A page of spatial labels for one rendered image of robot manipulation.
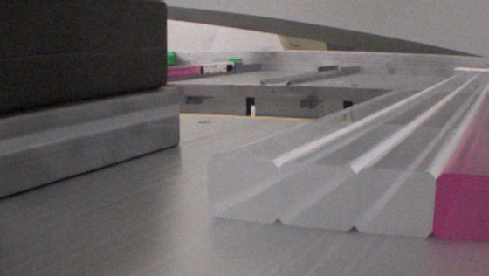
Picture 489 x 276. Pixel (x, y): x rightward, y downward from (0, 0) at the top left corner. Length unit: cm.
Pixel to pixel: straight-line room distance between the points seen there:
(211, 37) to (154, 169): 170
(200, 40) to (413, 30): 113
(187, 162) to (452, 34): 67
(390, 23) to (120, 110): 70
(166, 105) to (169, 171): 4
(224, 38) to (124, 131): 166
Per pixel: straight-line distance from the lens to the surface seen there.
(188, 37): 189
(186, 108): 71
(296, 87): 44
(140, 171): 16
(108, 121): 16
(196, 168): 16
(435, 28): 82
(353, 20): 85
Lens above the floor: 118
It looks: 49 degrees down
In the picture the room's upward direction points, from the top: 31 degrees counter-clockwise
